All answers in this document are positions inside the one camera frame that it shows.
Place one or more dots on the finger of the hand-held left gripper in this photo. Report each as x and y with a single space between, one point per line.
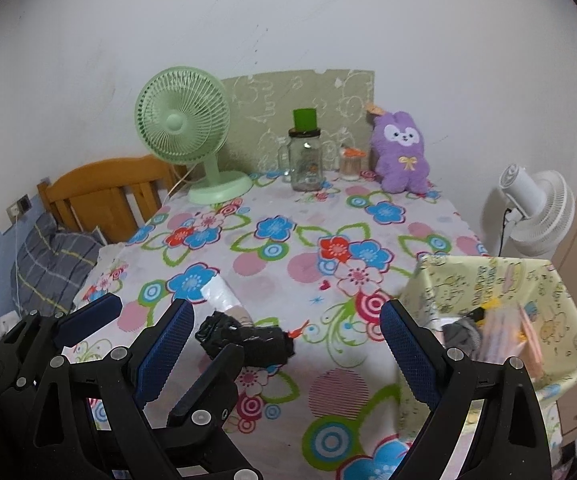
93 312
213 382

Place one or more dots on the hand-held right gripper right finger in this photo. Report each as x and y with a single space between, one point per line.
413 355

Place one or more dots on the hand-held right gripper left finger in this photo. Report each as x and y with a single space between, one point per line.
163 355

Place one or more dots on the black cloth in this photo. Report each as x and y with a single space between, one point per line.
248 342

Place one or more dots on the yellow cartoon print storage box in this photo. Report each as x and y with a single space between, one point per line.
448 285

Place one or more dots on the grey cloth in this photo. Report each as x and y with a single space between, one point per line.
456 335

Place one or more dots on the grey plaid bedding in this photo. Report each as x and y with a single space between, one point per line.
53 260

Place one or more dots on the white plastic bag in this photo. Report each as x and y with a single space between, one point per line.
221 295

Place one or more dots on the pink translucent packets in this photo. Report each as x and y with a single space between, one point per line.
510 330

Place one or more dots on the wooden headboard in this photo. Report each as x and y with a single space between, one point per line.
103 195

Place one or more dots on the floral tablecloth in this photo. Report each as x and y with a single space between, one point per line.
288 280

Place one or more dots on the white standing fan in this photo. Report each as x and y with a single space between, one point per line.
538 205

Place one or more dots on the purple plush toy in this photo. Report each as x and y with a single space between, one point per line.
403 155

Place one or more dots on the small jar with orange lid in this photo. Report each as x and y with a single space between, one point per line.
351 162

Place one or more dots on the green desk fan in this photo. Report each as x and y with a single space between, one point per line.
183 120

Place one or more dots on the glass jar with black lid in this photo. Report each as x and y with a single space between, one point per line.
308 160

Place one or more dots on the small clear glass mug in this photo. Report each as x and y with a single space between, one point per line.
284 162

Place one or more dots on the small orange tag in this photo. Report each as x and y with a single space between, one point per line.
373 108

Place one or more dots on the green plastic cup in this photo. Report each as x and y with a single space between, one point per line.
306 119

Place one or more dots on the green patterned board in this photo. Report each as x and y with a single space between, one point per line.
268 105

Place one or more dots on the wall socket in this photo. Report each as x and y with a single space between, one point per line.
21 205

